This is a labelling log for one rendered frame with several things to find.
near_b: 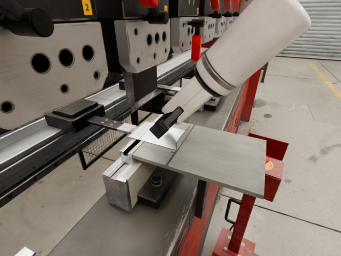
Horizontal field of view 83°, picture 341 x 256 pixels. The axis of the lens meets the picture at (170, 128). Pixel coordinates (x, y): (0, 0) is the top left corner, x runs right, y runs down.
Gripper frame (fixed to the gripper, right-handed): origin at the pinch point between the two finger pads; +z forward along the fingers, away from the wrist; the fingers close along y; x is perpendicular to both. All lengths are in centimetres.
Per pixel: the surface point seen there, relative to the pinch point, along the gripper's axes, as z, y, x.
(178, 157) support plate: -1.4, 6.0, 7.0
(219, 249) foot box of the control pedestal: 58, -29, 73
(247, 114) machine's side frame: 61, -215, 72
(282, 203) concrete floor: 43, -89, 109
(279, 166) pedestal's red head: -1, -30, 41
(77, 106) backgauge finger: 17.1, 1.0, -20.5
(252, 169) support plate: -10.8, 3.5, 18.2
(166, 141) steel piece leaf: 1.5, 2.3, 3.3
